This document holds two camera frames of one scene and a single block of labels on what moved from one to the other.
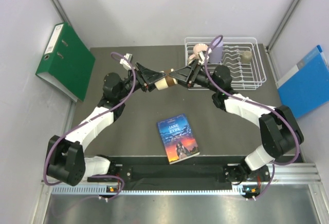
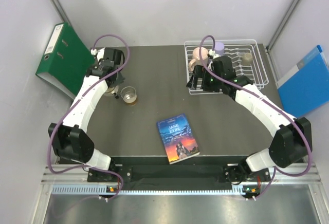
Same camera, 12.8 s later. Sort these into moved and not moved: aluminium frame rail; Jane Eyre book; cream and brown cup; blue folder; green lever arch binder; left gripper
Moved: left gripper; cream and brown cup
Not moved: blue folder; Jane Eyre book; aluminium frame rail; green lever arch binder
